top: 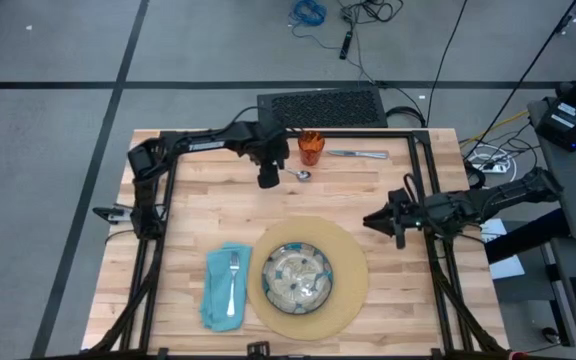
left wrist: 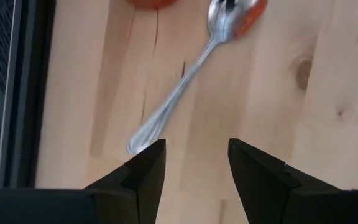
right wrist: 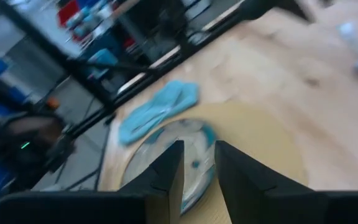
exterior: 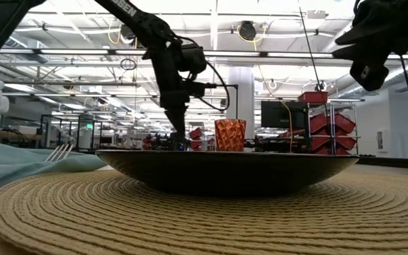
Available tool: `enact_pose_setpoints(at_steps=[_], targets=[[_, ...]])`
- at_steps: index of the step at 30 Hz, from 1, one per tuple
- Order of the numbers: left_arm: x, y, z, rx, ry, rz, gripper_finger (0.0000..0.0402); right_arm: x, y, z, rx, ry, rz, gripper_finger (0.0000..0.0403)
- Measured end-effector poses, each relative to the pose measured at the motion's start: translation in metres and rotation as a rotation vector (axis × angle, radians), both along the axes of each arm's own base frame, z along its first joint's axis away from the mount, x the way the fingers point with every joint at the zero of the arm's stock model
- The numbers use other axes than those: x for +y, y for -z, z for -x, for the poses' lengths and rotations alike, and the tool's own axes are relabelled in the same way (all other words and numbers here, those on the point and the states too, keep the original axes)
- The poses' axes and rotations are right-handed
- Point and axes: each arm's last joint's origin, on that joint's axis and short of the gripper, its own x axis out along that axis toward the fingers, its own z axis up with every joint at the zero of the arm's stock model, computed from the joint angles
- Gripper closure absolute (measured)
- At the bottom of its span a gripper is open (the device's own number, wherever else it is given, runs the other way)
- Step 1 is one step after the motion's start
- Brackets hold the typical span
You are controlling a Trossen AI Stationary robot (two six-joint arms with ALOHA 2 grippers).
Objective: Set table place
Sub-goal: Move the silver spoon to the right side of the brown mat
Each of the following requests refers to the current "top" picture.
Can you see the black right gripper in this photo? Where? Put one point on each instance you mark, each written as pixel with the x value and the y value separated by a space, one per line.
pixel 413 212

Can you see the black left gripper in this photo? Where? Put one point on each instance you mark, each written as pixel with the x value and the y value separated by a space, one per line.
pixel 270 145

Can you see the orange item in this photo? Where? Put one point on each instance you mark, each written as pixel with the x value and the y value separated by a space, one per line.
pixel 311 147

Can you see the silver metal spoon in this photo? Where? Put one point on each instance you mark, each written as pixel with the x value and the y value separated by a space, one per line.
pixel 304 175

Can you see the round woven straw placemat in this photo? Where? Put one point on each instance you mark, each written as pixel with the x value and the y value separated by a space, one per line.
pixel 348 260

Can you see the silver metal knife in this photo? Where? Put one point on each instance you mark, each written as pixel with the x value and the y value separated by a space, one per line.
pixel 358 154

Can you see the silver metal fork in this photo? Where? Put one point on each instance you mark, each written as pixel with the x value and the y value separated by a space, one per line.
pixel 233 280

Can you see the teal cloth napkin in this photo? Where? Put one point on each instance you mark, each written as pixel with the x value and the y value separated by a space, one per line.
pixel 215 300

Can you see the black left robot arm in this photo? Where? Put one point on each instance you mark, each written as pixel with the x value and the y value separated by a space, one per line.
pixel 203 145

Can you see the black arm base clamp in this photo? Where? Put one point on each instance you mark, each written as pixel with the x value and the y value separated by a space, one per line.
pixel 113 214

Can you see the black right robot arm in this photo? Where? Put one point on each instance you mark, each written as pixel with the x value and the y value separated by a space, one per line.
pixel 493 200

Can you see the black vented computer case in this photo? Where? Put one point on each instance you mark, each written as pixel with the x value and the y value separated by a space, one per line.
pixel 323 107

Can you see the white power strip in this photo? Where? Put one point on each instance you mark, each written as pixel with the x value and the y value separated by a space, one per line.
pixel 490 167

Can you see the white paper sheet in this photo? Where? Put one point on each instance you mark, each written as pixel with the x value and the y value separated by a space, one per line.
pixel 505 267

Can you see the dark blue beam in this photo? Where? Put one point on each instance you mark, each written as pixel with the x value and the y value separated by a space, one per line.
pixel 528 240

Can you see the grey side desk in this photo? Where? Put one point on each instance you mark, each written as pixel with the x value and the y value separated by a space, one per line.
pixel 560 260

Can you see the black computer mouse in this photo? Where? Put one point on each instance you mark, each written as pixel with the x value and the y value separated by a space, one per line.
pixel 550 335

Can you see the black device with blue light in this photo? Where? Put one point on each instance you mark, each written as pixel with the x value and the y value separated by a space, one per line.
pixel 563 120

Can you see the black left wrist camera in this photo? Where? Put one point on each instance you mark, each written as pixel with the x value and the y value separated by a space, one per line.
pixel 269 176

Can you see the small black depth camera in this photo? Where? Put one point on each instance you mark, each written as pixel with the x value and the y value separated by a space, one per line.
pixel 259 348

